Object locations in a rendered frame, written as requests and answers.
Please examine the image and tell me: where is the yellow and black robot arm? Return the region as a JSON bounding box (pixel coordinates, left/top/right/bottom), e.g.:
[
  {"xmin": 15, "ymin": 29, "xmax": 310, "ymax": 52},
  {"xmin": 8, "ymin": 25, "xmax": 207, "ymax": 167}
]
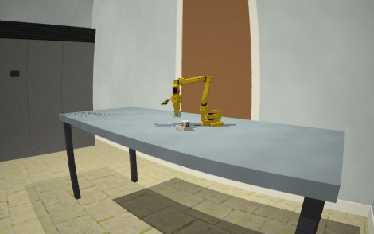
[{"xmin": 173, "ymin": 76, "xmax": 224, "ymax": 127}]

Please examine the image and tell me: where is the white number cube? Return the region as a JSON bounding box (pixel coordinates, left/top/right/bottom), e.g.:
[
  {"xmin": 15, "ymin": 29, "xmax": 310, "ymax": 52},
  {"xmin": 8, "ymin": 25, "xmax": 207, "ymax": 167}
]
[
  {"xmin": 173, "ymin": 111, "xmax": 181, "ymax": 117},
  {"xmin": 181, "ymin": 120, "xmax": 190, "ymax": 127}
]

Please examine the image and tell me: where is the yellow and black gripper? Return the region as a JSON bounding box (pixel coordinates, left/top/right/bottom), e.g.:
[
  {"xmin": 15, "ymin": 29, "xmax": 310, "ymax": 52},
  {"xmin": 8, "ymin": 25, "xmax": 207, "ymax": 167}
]
[{"xmin": 161, "ymin": 95, "xmax": 183, "ymax": 115}]

